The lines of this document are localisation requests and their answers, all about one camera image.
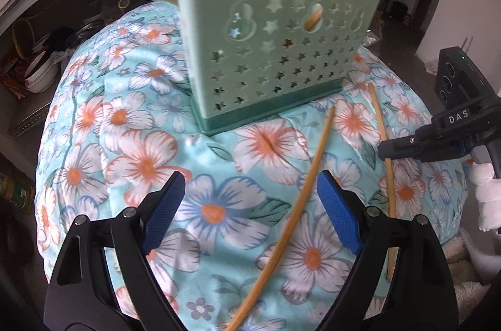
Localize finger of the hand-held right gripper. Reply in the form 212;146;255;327
378;127;471;164

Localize floral turquoise blanket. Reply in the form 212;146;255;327
34;0;470;331

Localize tan wooden chopstick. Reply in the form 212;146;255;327
368;82;395;280
227;106;336;331

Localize yellow cable loop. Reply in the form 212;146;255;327
12;20;36;58

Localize stack of white bowls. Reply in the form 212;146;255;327
24;38;63;94

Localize cooking oil bottle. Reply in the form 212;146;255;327
0;167;36;214

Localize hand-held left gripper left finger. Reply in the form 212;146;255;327
44;171;186;331

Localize person's right hand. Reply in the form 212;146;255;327
467;161;501;234

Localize red plastic bag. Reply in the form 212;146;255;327
0;55;26;101

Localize black bin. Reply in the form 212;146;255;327
391;2;410;24

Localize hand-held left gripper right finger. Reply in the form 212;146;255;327
317;170;458;331

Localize glass pot lid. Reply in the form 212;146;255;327
66;18;104;46

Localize green star-cutout utensil holder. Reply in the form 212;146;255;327
175;0;385;137

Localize perforated metal tray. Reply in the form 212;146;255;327
10;102;53;138

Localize fluffy white towel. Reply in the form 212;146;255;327
446;229;494;288

